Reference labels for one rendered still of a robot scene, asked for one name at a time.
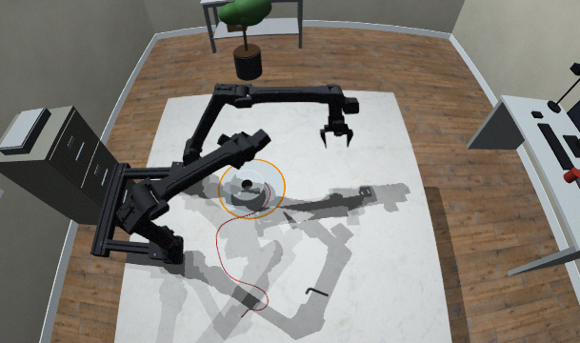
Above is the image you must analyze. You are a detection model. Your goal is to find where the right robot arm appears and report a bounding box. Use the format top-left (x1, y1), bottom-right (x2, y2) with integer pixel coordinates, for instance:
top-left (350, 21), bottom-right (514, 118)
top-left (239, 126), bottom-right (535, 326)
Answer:
top-left (116, 129), bottom-right (271, 263)

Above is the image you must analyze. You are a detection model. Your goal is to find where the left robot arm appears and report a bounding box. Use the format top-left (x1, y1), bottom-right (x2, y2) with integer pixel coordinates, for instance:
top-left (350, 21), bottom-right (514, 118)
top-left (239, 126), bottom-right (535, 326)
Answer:
top-left (182, 84), bottom-right (359, 168)

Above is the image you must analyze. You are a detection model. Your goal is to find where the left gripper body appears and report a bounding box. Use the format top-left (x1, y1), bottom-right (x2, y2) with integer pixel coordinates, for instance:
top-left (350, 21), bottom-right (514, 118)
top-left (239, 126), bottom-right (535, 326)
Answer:
top-left (320, 124), bottom-right (353, 134)

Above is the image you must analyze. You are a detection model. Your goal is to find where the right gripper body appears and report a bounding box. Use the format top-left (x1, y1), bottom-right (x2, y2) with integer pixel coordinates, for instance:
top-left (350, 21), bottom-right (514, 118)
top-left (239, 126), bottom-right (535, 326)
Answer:
top-left (230, 160), bottom-right (245, 168)

